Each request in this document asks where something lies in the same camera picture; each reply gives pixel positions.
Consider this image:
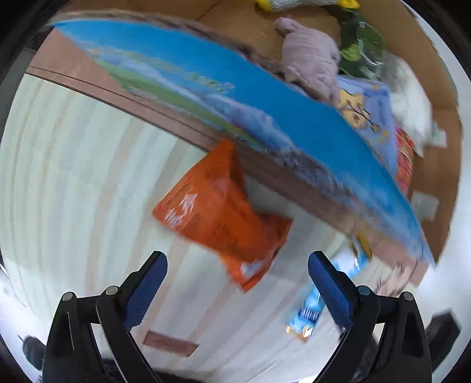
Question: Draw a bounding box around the cardboard box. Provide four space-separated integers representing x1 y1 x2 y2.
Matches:
50 1 461 264

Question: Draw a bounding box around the silver sponge with yellow ends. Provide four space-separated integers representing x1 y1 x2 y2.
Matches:
255 0 360 12

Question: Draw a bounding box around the pink rug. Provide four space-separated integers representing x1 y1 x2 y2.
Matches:
26 29 428 286

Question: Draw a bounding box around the light blue tissue pack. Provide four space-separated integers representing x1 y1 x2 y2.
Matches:
337 75 398 176

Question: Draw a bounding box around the red patterned snack bag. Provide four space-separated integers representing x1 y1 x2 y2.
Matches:
394 123 416 196

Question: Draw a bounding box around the orange snack bag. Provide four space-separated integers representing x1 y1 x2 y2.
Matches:
152 141 293 292

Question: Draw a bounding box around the blue narrow snack packet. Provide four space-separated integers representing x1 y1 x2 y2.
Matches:
286 232 373 341

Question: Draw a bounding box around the dark green snack bag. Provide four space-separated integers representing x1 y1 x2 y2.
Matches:
339 8 386 81

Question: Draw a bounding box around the mauve towel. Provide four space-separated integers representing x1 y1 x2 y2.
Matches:
276 18 340 106

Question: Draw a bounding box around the white soft pillow pack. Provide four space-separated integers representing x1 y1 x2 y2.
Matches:
382 52 433 148

